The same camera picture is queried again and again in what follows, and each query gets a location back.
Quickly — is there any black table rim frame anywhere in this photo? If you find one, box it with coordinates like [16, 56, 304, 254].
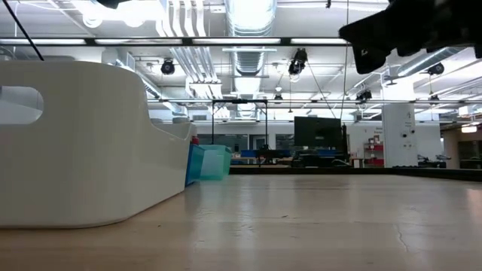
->
[229, 166, 482, 182]

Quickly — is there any black overhead light bar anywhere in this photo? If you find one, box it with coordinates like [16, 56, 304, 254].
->
[0, 36, 349, 47]

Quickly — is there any teal translucent plastic bin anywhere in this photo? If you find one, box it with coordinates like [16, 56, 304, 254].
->
[198, 145, 233, 181]

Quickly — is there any white building pillar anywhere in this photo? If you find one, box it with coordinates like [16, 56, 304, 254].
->
[381, 77, 418, 169]

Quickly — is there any thin hanging ceiling cable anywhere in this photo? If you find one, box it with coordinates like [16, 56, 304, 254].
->
[340, 0, 349, 120]

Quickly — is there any white plastic caddy with handle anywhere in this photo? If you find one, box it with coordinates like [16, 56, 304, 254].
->
[0, 61, 193, 230]

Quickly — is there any black equipment under monitor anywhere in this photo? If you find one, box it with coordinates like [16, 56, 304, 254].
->
[291, 148, 351, 169]

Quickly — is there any red storage shelf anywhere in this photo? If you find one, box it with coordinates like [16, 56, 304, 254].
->
[363, 137, 385, 169]

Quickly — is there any diagonal silver ceiling duct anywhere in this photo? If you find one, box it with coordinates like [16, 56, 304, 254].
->
[395, 47, 482, 78]

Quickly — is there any round silver ceiling duct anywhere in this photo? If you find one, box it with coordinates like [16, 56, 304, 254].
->
[224, 0, 279, 76]

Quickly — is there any thin black diagonal cable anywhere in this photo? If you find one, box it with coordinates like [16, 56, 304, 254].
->
[2, 0, 45, 62]

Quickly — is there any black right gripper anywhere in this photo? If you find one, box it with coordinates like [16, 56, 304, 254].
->
[338, 0, 482, 75]

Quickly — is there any large black monitor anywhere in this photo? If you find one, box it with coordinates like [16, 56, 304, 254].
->
[293, 116, 343, 150]

